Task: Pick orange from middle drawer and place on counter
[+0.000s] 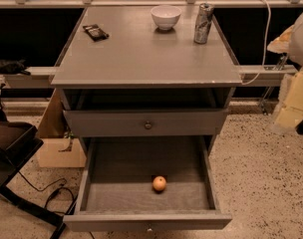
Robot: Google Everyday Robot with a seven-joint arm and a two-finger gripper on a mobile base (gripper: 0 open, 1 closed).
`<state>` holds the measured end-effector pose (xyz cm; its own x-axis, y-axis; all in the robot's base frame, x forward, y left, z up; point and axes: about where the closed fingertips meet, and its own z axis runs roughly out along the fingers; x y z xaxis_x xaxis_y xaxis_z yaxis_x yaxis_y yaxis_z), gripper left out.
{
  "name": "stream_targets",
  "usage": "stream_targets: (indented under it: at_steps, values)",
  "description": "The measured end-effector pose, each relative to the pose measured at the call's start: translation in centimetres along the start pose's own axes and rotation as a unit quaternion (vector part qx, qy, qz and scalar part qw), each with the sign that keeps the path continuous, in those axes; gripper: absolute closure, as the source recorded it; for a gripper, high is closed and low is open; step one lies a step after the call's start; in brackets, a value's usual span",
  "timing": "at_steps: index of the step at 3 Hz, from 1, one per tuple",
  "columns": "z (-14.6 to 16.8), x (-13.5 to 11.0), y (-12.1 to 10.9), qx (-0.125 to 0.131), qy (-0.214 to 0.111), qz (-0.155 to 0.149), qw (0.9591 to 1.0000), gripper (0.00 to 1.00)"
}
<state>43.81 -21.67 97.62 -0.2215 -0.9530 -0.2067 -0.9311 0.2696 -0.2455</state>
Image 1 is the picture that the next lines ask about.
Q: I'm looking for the black bag on rail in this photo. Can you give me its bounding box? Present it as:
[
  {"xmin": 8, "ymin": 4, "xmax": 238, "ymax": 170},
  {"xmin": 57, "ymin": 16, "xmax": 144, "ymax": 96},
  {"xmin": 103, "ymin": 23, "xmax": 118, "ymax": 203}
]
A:
[{"xmin": 0, "ymin": 60, "xmax": 30, "ymax": 75}]

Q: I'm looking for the closed top drawer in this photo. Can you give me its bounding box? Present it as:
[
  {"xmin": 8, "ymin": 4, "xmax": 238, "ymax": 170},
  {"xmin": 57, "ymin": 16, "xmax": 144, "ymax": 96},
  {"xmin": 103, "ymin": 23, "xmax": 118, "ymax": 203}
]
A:
[{"xmin": 64, "ymin": 110, "xmax": 227, "ymax": 137}]

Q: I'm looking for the black chair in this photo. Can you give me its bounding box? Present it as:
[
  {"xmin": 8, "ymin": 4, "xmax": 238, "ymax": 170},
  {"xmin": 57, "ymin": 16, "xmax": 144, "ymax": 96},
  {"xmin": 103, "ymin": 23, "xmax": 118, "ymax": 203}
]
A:
[{"xmin": 0, "ymin": 109, "xmax": 65, "ymax": 239}]

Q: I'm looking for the silver drink can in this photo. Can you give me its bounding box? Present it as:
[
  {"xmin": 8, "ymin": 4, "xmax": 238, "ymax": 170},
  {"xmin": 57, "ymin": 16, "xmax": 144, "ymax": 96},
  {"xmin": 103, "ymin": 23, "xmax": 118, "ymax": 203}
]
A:
[{"xmin": 194, "ymin": 3, "xmax": 214, "ymax": 44}]

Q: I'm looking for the white ceramic bowl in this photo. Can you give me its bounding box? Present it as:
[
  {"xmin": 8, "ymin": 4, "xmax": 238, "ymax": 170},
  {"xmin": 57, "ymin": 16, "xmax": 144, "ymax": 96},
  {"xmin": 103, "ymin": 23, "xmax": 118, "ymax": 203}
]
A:
[{"xmin": 151, "ymin": 5, "xmax": 181, "ymax": 30}]

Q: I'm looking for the open middle drawer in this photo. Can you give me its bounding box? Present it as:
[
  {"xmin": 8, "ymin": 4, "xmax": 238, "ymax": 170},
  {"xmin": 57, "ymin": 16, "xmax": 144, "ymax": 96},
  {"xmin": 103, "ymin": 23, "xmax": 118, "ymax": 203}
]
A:
[{"xmin": 64, "ymin": 136, "xmax": 232, "ymax": 231}]

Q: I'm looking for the white hanging cable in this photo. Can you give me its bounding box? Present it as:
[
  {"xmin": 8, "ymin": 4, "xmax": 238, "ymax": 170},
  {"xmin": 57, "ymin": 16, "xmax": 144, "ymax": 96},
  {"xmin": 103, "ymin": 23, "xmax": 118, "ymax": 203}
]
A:
[{"xmin": 241, "ymin": 0, "xmax": 273, "ymax": 86}]

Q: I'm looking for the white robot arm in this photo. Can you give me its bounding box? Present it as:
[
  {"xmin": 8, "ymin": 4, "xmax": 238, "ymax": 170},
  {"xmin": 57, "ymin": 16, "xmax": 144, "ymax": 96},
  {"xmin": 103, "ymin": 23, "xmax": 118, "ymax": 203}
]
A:
[{"xmin": 267, "ymin": 12, "xmax": 303, "ymax": 134}]

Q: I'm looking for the black snack packet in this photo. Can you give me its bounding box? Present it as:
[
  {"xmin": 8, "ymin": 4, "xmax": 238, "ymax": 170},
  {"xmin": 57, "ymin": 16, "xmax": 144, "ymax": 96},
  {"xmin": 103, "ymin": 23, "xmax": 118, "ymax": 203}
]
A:
[{"xmin": 83, "ymin": 24, "xmax": 109, "ymax": 42}]

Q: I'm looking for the cardboard box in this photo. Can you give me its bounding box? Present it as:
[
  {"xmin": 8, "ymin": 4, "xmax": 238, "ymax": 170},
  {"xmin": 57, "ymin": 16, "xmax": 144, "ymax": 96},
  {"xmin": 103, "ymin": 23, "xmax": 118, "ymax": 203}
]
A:
[{"xmin": 37, "ymin": 90, "xmax": 86, "ymax": 168}]

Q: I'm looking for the black floor cable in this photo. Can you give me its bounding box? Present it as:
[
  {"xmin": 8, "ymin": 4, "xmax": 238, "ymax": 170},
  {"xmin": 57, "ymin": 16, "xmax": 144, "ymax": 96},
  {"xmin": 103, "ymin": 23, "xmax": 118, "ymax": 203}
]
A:
[{"xmin": 17, "ymin": 171, "xmax": 79, "ymax": 216}]

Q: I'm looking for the metal railing frame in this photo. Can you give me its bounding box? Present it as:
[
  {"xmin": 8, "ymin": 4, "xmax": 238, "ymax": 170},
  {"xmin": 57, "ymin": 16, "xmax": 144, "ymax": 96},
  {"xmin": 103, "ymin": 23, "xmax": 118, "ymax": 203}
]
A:
[{"xmin": 0, "ymin": 0, "xmax": 303, "ymax": 88}]

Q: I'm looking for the orange fruit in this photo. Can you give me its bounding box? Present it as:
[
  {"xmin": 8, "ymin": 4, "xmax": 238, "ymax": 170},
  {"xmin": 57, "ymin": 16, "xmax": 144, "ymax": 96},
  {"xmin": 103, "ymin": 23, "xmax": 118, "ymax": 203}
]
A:
[{"xmin": 152, "ymin": 176, "xmax": 166, "ymax": 192}]

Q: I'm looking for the grey drawer cabinet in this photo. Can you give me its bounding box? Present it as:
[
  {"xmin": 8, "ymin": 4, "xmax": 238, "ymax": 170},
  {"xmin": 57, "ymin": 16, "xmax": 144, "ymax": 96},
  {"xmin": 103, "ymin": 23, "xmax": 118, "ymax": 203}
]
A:
[{"xmin": 53, "ymin": 6, "xmax": 241, "ymax": 148}]

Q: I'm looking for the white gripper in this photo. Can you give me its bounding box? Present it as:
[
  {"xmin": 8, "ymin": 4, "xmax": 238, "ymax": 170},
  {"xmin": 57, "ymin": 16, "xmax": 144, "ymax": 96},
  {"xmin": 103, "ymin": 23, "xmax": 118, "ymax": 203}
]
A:
[{"xmin": 267, "ymin": 26, "xmax": 303, "ymax": 134}]

